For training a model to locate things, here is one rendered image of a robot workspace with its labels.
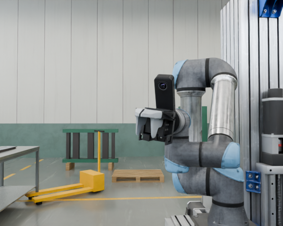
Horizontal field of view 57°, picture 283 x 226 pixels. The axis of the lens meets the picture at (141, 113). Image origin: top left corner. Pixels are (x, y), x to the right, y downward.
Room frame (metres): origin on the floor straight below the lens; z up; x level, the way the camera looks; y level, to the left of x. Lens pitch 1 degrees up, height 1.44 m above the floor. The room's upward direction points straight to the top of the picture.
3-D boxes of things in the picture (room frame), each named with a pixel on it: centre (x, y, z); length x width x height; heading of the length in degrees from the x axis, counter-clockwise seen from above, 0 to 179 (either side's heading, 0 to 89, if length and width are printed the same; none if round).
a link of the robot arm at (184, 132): (0.81, -0.11, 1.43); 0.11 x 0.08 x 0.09; 159
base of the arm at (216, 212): (1.01, -0.33, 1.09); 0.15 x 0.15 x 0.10
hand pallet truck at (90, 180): (5.05, 1.41, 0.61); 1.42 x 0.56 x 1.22; 130
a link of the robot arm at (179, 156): (0.80, -0.12, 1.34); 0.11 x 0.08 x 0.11; 69
